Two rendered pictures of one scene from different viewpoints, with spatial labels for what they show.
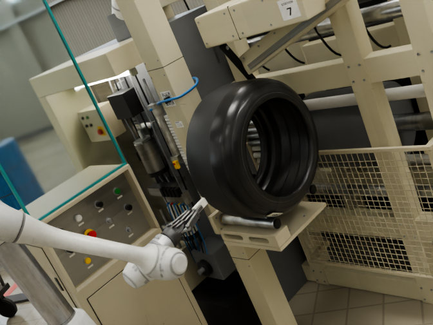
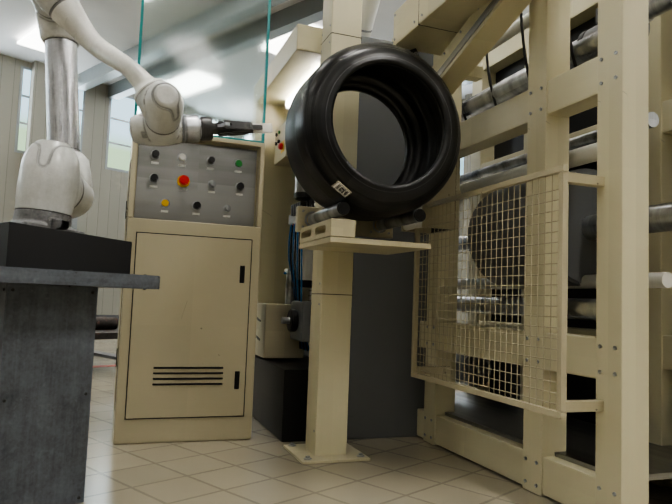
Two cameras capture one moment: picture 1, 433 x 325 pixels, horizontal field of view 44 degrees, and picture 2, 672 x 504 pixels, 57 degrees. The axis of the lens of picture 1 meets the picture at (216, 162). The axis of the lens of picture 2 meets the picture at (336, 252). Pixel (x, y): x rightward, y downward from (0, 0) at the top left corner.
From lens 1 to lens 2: 153 cm
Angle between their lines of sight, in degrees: 29
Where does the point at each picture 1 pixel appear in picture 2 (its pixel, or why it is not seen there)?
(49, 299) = (60, 115)
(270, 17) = not seen: outside the picture
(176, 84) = not seen: hidden behind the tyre
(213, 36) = (401, 28)
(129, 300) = (179, 271)
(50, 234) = (84, 27)
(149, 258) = (145, 80)
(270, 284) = (334, 347)
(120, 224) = (221, 196)
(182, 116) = not seen: hidden behind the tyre
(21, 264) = (57, 66)
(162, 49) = (340, 17)
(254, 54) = (438, 66)
